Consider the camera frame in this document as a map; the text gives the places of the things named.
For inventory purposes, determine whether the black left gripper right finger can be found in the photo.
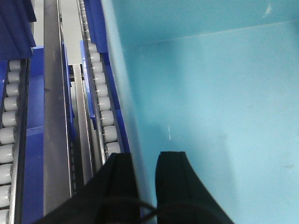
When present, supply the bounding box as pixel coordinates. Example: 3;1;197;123
155;152;232;224

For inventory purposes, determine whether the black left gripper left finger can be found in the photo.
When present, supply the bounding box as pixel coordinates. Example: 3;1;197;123
36;153;140;224

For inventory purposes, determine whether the light blue plastic bin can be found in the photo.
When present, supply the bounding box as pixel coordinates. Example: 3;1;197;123
101;0;299;224

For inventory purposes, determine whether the white roller track centre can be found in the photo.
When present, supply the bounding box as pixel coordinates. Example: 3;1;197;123
78;0;121;164

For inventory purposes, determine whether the white roller track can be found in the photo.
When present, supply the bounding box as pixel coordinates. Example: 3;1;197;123
0;60;22;224
78;0;121;164

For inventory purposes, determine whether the white roller track left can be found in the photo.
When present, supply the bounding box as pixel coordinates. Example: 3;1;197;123
0;60;22;224

